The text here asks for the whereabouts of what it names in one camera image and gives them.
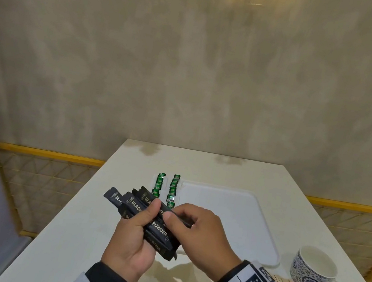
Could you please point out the blue patterned white cup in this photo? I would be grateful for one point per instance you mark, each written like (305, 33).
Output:
(313, 270)

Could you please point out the person's right thumb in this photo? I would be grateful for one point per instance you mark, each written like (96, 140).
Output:
(174, 223)

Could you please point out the person's left thumb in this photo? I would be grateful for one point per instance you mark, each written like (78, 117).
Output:
(147, 215)

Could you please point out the black sachet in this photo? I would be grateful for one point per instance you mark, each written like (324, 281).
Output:
(182, 221)
(145, 195)
(113, 196)
(132, 205)
(160, 231)

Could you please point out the rows of green packets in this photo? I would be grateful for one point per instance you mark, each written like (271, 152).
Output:
(169, 189)

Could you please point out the white tray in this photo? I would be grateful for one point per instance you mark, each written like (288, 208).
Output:
(229, 221)

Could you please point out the person's right hand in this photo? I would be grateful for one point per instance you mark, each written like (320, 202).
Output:
(206, 242)

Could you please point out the person's left hand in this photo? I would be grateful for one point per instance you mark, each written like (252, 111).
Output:
(127, 246)

